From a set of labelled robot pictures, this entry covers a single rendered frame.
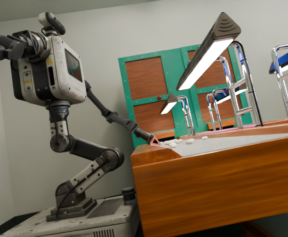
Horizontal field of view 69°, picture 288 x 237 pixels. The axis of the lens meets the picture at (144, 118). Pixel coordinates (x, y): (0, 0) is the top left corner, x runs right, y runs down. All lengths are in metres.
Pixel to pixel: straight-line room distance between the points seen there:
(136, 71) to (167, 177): 2.05
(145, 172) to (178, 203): 0.10
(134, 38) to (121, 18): 0.40
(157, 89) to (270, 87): 2.11
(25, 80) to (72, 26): 2.53
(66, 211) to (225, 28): 1.11
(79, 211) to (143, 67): 1.73
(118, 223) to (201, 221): 0.60
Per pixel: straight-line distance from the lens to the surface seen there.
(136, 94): 2.38
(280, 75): 1.17
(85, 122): 3.19
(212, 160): 0.50
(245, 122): 2.60
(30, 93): 1.25
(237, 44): 0.94
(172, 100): 1.57
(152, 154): 0.49
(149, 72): 2.45
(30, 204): 3.50
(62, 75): 1.20
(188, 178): 0.49
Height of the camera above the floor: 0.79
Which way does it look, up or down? 6 degrees up
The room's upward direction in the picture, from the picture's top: 11 degrees counter-clockwise
